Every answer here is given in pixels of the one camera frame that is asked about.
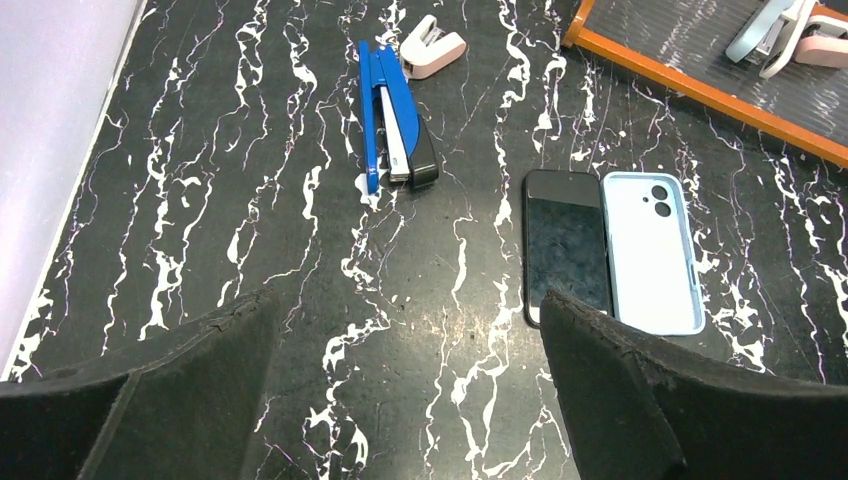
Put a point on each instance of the orange wooden shelf rack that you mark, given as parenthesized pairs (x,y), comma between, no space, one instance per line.
(679,44)

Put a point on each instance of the black smartphone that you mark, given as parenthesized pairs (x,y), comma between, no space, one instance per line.
(564,244)

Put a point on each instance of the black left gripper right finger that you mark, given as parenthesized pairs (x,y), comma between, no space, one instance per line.
(636,406)

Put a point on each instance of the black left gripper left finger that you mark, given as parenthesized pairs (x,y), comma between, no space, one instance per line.
(181,405)

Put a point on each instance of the light blue phone case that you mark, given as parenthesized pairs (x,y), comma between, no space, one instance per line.
(655,287)

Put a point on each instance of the blue and black stapler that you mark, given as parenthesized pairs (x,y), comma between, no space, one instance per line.
(386,96)

